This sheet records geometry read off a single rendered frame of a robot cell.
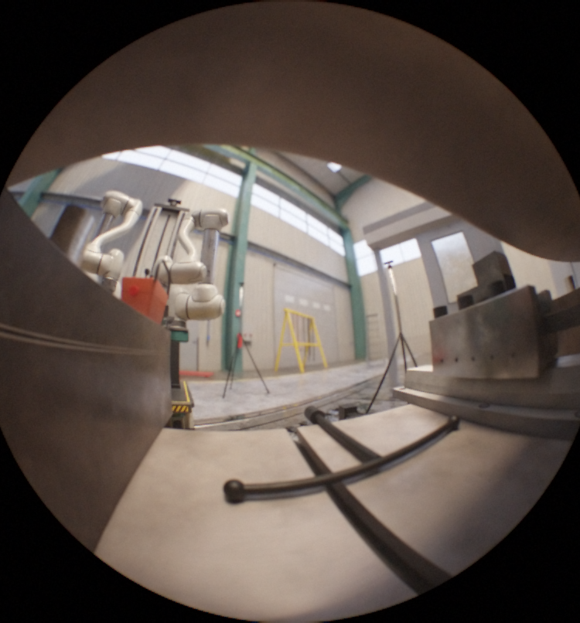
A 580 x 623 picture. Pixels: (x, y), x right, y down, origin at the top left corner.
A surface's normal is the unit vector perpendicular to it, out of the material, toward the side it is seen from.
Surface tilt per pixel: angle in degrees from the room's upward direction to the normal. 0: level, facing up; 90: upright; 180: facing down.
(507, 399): 90
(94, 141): 180
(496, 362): 90
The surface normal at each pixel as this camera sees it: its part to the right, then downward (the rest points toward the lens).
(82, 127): 0.03, 0.97
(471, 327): -1.00, 0.03
